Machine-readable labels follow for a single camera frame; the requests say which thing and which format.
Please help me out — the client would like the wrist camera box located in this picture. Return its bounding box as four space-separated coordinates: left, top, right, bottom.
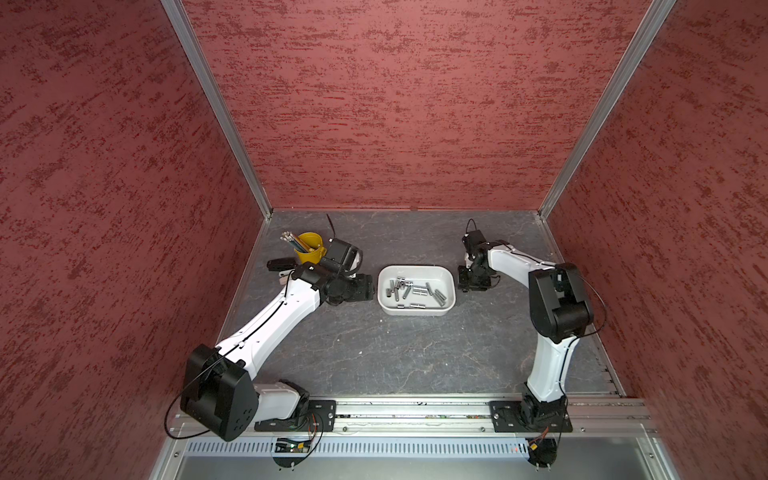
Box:
462 229 487 262
321 238 363 276

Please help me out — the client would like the left aluminium corner post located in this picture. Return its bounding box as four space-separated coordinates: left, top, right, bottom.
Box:
160 0 274 221

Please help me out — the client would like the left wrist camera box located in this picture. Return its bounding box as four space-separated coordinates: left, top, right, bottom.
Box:
321 238 363 276

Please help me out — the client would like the aluminium front rail frame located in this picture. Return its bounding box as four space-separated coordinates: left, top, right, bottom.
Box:
150 394 679 479

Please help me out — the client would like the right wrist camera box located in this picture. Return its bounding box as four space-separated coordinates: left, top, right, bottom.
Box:
462 229 487 262

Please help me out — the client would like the yellow pencil cup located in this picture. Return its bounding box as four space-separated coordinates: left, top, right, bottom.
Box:
297 232 326 264

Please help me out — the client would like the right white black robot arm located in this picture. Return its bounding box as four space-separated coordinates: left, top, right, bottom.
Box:
458 230 594 424

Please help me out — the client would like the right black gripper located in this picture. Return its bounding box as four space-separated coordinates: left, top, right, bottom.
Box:
457 262 493 291

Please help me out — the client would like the right aluminium corner post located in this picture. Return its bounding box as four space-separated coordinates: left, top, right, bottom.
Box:
538 0 678 220

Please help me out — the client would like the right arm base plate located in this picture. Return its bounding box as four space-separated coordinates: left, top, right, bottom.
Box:
488 397 573 433

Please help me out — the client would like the black stapler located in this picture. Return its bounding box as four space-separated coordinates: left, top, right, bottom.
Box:
266 257 297 272

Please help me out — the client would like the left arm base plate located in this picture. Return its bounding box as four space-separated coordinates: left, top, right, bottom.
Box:
254 398 337 433

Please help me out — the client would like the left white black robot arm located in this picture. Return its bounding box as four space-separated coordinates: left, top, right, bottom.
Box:
179 263 374 442

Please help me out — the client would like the aluminium corner post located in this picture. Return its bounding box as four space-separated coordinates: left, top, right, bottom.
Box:
160 0 274 221
538 0 678 220

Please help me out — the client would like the white plastic storage box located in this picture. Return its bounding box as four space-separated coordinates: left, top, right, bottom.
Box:
376 265 456 317

